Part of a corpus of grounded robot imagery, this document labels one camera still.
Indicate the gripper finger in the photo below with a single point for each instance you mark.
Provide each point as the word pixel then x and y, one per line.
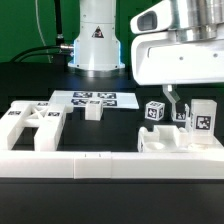
pixel 169 91

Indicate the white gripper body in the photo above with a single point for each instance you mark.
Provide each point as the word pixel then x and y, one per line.
pixel 179 42

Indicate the white chair seat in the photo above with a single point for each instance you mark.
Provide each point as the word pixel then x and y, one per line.
pixel 170 138

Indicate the white tagged cube left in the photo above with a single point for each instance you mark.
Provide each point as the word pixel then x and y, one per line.
pixel 154 110

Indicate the white tagged cube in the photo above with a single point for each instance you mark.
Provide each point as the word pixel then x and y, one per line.
pixel 180 112
pixel 154 110

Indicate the white tagged cube right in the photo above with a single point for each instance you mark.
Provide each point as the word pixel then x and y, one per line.
pixel 180 112

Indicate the black vertical pole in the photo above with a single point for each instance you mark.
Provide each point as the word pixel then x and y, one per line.
pixel 58 22

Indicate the white U-shaped fence frame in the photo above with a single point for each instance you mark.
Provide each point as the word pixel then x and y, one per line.
pixel 22 161

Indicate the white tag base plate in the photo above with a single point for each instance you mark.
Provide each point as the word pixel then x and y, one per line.
pixel 109 99

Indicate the white chair back frame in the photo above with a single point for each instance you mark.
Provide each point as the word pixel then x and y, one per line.
pixel 47 118

